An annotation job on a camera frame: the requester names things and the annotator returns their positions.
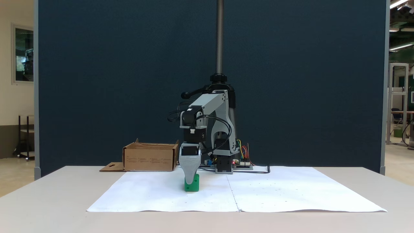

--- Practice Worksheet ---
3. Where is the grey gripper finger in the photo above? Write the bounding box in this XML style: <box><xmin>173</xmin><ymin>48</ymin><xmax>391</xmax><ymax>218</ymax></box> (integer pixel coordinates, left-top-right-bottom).
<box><xmin>180</xmin><ymin>157</ymin><xmax>201</xmax><ymax>185</ymax></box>

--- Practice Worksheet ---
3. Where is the green die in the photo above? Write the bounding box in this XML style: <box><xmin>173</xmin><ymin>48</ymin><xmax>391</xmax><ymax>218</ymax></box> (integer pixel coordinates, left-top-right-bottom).
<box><xmin>184</xmin><ymin>174</ymin><xmax>200</xmax><ymax>192</ymax></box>

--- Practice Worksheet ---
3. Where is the brown cardboard box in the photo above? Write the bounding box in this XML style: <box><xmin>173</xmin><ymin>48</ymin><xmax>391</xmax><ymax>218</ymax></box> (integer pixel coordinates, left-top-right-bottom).
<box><xmin>99</xmin><ymin>139</ymin><xmax>180</xmax><ymax>172</ymax></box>

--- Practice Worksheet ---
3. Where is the circuit board with white connectors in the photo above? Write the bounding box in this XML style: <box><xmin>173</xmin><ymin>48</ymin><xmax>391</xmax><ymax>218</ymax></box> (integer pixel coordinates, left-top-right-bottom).
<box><xmin>233</xmin><ymin>160</ymin><xmax>254</xmax><ymax>170</ymax></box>

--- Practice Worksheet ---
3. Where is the white paper sheet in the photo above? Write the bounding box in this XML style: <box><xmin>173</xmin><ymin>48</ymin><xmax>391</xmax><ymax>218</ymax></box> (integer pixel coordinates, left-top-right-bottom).
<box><xmin>86</xmin><ymin>166</ymin><xmax>387</xmax><ymax>213</ymax></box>

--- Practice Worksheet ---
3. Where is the dark blue partition panel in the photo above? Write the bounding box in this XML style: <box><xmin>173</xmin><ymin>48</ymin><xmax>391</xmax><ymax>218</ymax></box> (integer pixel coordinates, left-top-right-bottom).
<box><xmin>34</xmin><ymin>0</ymin><xmax>390</xmax><ymax>177</ymax></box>

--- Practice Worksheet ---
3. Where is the black tripod with silver column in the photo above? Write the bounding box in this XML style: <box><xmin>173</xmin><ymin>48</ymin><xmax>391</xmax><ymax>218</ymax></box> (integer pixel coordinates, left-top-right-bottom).
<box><xmin>180</xmin><ymin>0</ymin><xmax>238</xmax><ymax>164</ymax></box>

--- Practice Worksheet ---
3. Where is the dark metal cart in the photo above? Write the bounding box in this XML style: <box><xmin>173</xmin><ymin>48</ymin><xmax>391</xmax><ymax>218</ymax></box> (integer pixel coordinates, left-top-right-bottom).
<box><xmin>13</xmin><ymin>115</ymin><xmax>35</xmax><ymax>161</ymax></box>

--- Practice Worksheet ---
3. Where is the coloured jumper wire bundle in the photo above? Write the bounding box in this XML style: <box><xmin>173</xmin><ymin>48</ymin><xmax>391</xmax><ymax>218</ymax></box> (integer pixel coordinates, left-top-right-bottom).
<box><xmin>236</xmin><ymin>139</ymin><xmax>251</xmax><ymax>161</ymax></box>

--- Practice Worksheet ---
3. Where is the black cable on table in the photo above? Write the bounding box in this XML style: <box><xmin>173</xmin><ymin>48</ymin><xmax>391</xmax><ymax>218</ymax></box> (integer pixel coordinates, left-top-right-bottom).
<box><xmin>233</xmin><ymin>165</ymin><xmax>271</xmax><ymax>174</ymax></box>

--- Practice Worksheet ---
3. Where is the framed wall window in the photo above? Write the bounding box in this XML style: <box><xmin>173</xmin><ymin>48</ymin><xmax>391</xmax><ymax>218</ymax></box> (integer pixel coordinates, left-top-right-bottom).
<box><xmin>12</xmin><ymin>23</ymin><xmax>34</xmax><ymax>85</ymax></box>

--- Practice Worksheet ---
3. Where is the aluminium profile frame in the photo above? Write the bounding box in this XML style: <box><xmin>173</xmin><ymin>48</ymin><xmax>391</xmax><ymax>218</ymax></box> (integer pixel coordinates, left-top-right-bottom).
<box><xmin>387</xmin><ymin>62</ymin><xmax>410</xmax><ymax>146</ymax></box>

